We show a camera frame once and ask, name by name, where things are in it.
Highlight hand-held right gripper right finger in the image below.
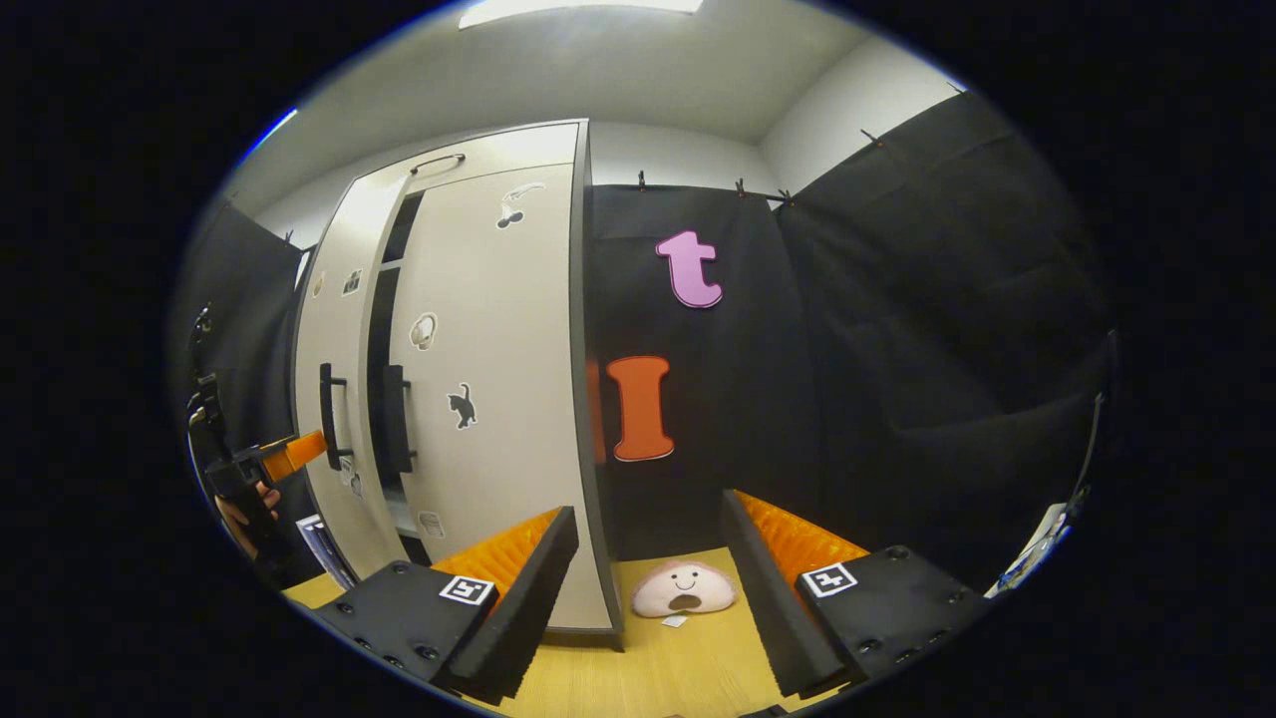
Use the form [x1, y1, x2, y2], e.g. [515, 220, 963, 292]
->
[720, 489, 998, 699]

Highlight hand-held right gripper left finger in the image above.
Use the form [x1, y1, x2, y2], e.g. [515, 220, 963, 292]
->
[314, 506, 581, 707]

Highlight pink plush face toy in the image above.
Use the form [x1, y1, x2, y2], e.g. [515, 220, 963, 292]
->
[630, 558, 740, 619]

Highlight white cabinet left door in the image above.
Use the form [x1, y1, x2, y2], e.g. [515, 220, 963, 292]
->
[292, 175, 425, 579]

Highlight white cabinet door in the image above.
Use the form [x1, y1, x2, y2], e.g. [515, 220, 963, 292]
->
[377, 165, 611, 631]
[292, 175, 425, 579]

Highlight white cabinet right door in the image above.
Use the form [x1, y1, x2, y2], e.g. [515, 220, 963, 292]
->
[377, 165, 611, 631]

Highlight white printed object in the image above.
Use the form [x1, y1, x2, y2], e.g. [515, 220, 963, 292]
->
[985, 487, 1090, 601]

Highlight black backdrop cloth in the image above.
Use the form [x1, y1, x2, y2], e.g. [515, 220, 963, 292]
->
[169, 90, 1117, 599]

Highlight white cabinet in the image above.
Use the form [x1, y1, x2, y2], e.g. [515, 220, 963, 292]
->
[289, 118, 624, 649]

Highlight narrow ceiling light strip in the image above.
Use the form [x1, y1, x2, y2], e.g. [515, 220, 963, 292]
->
[237, 107, 299, 169]

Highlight white cabinet drawer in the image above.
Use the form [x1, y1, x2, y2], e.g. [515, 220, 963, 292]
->
[344, 122, 581, 195]

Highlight wide ceiling light panel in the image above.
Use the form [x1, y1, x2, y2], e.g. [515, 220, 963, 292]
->
[458, 0, 705, 31]

